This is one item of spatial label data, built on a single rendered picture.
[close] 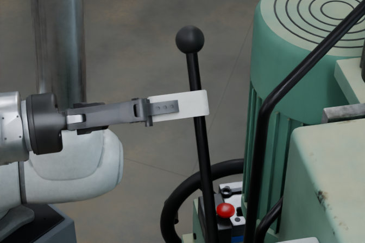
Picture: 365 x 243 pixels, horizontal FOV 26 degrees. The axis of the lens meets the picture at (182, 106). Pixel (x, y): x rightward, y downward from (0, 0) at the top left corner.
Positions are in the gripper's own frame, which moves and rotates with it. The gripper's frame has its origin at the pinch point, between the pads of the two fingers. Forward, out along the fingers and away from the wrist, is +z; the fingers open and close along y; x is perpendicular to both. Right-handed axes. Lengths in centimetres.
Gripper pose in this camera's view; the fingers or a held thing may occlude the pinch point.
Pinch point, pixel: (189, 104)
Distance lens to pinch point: 100.3
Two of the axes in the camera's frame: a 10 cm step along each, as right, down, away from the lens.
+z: 9.8, -1.3, 1.3
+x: -1.3, -9.9, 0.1
